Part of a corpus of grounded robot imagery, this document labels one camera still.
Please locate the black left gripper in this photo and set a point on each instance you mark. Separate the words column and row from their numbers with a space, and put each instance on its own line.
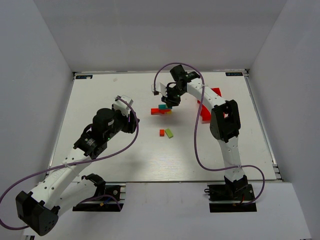
column 132, row 122

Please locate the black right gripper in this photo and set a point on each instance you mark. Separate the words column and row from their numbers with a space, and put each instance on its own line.
column 171, row 100

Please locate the teal long block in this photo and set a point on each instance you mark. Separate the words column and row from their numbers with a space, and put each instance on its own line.
column 162, row 107

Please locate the red long block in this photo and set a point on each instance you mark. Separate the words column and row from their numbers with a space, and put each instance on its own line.
column 155, row 111

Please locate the red plastic tray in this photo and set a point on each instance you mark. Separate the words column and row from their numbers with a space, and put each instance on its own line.
column 205, row 114

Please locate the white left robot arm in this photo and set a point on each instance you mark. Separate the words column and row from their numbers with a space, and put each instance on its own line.
column 41, row 207

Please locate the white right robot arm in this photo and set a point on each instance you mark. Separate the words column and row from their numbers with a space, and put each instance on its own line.
column 224, row 124

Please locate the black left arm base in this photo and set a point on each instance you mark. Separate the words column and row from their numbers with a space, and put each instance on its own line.
column 111, row 201

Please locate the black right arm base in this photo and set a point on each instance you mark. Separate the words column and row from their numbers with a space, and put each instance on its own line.
column 222, row 200

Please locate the light green long block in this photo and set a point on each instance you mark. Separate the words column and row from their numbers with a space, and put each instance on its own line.
column 169, row 133

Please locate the orange square block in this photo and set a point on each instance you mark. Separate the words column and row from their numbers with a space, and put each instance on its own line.
column 162, row 132

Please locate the left corner label sticker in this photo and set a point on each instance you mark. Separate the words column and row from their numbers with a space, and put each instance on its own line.
column 83, row 77

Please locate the corner label sticker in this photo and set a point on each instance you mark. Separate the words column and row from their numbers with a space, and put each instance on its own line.
column 234, row 74
column 83, row 77

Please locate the right corner label sticker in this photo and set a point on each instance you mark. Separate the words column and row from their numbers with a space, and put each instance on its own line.
column 234, row 74

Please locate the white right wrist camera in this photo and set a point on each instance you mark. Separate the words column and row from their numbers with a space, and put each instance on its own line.
column 159, row 88

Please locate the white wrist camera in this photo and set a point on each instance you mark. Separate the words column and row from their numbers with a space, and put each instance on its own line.
column 123, row 104
column 159, row 88

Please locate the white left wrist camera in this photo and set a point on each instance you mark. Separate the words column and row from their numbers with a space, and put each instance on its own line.
column 123, row 104

